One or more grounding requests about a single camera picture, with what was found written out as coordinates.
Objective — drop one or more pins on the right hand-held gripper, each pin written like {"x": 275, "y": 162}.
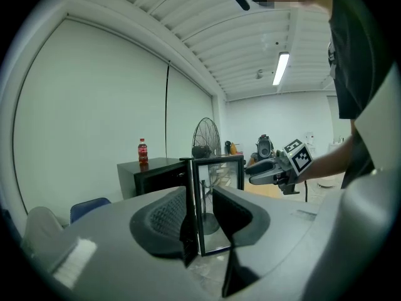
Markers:
{"x": 294, "y": 158}

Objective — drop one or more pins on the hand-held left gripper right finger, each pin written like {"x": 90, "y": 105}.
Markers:
{"x": 238, "y": 224}

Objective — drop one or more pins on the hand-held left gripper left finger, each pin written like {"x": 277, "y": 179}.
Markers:
{"x": 156, "y": 227}

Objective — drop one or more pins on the cola bottle with red cap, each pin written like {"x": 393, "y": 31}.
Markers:
{"x": 143, "y": 154}

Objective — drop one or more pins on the person's right forearm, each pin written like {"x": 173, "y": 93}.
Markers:
{"x": 329, "y": 163}

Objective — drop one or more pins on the black round machine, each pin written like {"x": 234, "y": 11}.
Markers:
{"x": 264, "y": 149}

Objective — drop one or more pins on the yellow bag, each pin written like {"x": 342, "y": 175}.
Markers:
{"x": 234, "y": 148}

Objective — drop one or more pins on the black floor fan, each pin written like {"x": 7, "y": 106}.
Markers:
{"x": 200, "y": 151}

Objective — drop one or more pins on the blue chair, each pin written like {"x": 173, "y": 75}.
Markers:
{"x": 87, "y": 207}

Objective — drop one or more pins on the long ceiling lamp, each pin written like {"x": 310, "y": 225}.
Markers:
{"x": 281, "y": 67}

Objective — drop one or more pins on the grey shell chair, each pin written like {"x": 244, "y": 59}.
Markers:
{"x": 40, "y": 227}

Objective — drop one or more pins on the person's black shirt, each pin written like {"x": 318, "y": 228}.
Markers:
{"x": 354, "y": 58}

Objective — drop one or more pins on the white wall box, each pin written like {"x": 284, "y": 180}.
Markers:
{"x": 310, "y": 138}

